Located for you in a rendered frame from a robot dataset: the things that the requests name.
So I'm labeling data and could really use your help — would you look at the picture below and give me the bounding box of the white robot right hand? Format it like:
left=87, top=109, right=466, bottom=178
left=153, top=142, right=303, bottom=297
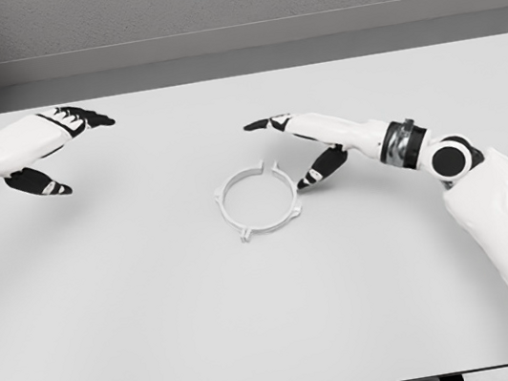
left=241, top=100, right=378, bottom=200

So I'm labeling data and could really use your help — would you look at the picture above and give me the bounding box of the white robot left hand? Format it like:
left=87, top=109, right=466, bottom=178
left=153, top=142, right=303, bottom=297
left=0, top=97, right=127, bottom=206

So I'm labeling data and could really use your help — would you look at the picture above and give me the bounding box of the white table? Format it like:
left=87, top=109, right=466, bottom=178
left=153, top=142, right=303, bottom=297
left=0, top=32, right=508, bottom=381

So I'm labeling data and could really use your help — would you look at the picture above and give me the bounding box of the white half-ring pipe clamp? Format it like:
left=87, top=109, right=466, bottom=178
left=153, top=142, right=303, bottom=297
left=208, top=159, right=277, bottom=249
left=234, top=158, right=307, bottom=242

